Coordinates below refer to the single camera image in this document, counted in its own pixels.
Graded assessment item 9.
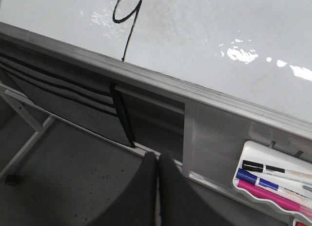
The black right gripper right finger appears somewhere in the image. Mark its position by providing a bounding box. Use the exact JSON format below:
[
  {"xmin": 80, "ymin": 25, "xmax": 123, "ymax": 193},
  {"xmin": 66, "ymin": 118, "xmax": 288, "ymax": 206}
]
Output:
[{"xmin": 158, "ymin": 152, "xmax": 246, "ymax": 226}]

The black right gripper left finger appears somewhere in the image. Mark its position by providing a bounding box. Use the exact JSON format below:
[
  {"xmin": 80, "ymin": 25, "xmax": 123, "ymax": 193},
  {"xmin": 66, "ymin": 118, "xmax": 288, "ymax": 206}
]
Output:
[{"xmin": 91, "ymin": 152, "xmax": 157, "ymax": 226}]

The white black whiteboard marker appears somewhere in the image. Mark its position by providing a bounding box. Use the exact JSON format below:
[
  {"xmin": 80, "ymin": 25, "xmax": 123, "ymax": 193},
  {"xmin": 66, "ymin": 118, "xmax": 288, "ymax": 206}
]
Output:
[{"xmin": 242, "ymin": 160, "xmax": 312, "ymax": 183}]

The blue capped marker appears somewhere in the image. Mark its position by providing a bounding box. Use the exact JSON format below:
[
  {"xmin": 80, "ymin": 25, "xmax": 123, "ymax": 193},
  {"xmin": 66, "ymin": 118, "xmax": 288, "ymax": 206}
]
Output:
[{"xmin": 236, "ymin": 168, "xmax": 312, "ymax": 206}]

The white plastic marker tray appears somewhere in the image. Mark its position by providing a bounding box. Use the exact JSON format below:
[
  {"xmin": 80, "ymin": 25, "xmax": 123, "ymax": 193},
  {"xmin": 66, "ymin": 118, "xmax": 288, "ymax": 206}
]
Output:
[{"xmin": 232, "ymin": 141, "xmax": 312, "ymax": 225}]

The pink marker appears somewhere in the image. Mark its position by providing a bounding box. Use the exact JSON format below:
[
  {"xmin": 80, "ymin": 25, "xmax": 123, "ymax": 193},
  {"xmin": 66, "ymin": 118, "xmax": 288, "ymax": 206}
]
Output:
[{"xmin": 234, "ymin": 179, "xmax": 312, "ymax": 218}]

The grey fabric pocket organizer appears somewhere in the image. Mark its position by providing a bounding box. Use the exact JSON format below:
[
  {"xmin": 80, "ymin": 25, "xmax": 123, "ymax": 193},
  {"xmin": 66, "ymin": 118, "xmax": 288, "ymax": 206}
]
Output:
[{"xmin": 0, "ymin": 47, "xmax": 135, "ymax": 147}]

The black caster wheel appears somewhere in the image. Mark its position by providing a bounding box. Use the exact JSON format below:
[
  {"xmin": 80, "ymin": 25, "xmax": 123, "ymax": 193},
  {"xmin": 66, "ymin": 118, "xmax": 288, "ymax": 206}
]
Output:
[{"xmin": 5, "ymin": 175, "xmax": 22, "ymax": 186}]

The white whiteboard stand frame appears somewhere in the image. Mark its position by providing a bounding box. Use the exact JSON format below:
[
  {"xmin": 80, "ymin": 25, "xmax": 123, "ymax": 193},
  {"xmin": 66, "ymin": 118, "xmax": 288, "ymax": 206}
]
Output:
[{"xmin": 0, "ymin": 83, "xmax": 312, "ymax": 226}]

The white whiteboard with frame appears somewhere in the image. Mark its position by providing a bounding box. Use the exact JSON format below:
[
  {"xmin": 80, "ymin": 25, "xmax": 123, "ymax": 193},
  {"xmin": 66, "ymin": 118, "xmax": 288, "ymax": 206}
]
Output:
[{"xmin": 0, "ymin": 0, "xmax": 312, "ymax": 139}]

